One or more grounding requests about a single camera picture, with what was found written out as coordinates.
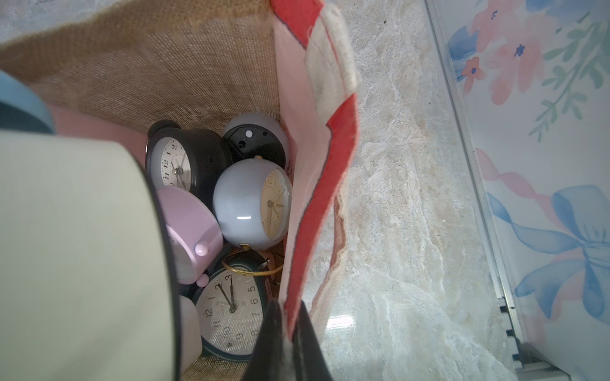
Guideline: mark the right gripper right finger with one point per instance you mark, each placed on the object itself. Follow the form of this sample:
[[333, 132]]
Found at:
[[308, 360]]

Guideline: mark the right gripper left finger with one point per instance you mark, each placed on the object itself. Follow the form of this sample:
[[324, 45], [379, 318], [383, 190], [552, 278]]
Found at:
[[267, 359]]

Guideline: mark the dark green triangular clock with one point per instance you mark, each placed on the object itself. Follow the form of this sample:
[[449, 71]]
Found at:
[[231, 308]]

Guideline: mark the white digital clock front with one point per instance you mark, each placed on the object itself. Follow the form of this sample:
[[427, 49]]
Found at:
[[191, 344]]

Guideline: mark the pink round alarm clock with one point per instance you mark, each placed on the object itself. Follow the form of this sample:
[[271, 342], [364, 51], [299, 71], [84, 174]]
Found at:
[[195, 236]]

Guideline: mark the blue dome alarm clock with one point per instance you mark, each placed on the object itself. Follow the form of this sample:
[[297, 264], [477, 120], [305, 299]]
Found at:
[[252, 203]]

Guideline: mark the blue twin-bell clock beige base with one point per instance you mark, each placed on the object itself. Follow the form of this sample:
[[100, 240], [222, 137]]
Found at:
[[87, 280]]

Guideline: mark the black twin-bell alarm clock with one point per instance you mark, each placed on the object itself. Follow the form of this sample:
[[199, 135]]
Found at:
[[192, 160]]

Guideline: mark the grey blue oval clock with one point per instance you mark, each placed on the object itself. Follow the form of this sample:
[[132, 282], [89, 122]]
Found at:
[[255, 134]]

